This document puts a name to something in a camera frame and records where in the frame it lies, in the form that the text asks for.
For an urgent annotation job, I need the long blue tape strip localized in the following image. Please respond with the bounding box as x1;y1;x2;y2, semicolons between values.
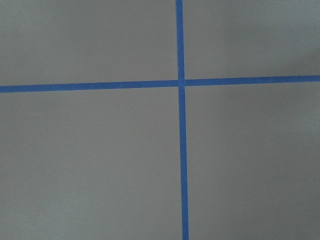
175;0;189;240

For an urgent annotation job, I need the crossing blue tape strip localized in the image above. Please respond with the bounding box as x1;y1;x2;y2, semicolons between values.
0;75;320;94

